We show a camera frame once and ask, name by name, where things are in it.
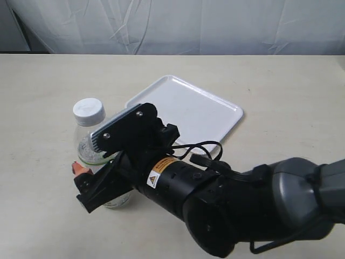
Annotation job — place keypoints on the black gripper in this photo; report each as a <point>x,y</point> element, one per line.
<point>115,178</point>

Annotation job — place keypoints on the clear plastic water bottle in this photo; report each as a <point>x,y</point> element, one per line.
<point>89,114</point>

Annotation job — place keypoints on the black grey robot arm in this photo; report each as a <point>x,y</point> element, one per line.
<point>267,207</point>

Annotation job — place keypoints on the white rectangular plastic tray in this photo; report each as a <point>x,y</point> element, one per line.
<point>198,114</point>

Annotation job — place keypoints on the white wrinkled backdrop curtain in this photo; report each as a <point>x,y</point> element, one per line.
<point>173,27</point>

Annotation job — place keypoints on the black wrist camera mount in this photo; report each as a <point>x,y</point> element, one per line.
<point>136,130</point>

